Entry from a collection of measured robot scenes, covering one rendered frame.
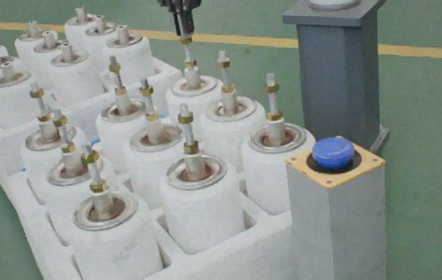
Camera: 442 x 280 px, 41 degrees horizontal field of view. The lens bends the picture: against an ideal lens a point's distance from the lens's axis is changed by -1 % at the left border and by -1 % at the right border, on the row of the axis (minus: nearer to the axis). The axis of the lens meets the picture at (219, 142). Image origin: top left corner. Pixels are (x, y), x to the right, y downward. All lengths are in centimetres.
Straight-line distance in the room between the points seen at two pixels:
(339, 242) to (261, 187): 19
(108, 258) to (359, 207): 27
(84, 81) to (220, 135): 42
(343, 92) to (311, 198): 53
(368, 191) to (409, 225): 44
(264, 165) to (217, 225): 10
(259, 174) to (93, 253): 23
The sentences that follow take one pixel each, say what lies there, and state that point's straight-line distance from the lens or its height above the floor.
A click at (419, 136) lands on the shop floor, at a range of 127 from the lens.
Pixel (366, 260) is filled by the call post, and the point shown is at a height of 21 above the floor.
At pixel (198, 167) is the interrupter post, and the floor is 26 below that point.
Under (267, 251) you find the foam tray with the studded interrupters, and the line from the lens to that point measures 74.
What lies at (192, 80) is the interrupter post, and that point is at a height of 27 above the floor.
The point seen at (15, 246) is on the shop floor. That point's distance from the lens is 116.
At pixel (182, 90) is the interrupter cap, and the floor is 25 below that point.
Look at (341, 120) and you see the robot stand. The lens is 113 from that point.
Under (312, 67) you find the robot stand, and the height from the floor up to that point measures 20.
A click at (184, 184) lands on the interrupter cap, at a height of 25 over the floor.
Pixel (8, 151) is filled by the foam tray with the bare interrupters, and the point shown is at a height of 15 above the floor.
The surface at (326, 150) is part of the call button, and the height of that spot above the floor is 33.
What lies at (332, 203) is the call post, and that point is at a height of 30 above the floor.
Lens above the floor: 63
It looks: 29 degrees down
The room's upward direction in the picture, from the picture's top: 10 degrees counter-clockwise
